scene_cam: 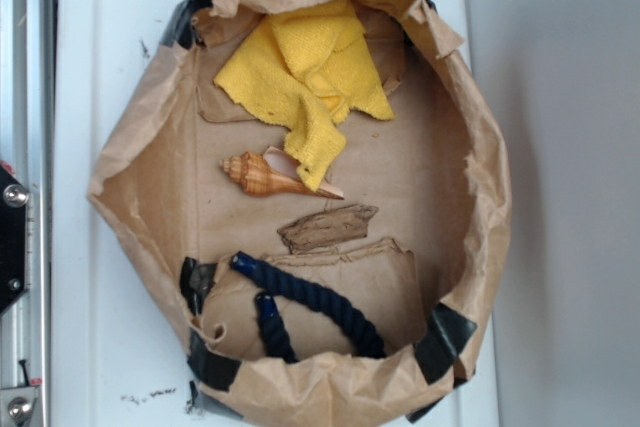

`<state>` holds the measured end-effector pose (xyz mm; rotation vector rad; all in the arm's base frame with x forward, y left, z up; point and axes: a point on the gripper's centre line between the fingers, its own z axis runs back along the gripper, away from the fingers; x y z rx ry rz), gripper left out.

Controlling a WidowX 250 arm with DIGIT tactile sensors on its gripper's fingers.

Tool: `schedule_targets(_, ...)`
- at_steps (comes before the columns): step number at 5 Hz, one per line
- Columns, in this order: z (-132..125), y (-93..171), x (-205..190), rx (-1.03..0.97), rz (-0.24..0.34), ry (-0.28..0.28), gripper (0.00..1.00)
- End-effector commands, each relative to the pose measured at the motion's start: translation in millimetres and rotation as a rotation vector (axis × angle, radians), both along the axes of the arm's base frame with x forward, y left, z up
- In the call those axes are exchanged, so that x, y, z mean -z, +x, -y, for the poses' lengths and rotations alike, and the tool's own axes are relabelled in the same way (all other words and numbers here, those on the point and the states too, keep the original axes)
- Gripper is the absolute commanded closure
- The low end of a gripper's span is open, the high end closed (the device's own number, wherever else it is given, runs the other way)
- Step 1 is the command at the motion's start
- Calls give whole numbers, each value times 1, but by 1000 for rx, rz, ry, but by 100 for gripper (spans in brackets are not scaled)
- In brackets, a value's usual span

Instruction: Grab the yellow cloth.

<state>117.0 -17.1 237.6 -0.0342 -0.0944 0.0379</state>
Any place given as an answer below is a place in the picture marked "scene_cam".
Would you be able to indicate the yellow cloth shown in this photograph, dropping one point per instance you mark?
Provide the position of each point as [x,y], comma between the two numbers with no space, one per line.
[306,70]

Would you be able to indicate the brown paper bag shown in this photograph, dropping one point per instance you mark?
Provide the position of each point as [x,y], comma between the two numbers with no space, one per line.
[426,275]

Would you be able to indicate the brown driftwood piece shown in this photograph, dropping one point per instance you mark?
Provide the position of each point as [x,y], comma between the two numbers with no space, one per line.
[327,228]

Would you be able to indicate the orange conch seashell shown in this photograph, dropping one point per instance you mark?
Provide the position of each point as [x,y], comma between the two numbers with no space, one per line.
[272,172]

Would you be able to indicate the white plastic tray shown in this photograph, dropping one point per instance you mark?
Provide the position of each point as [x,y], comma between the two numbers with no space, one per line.
[116,360]

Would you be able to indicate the black metal bracket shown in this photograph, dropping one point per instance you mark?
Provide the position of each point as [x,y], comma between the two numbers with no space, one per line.
[13,237]

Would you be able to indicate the aluminium frame rail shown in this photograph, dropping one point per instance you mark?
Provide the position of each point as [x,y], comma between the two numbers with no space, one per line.
[27,104]

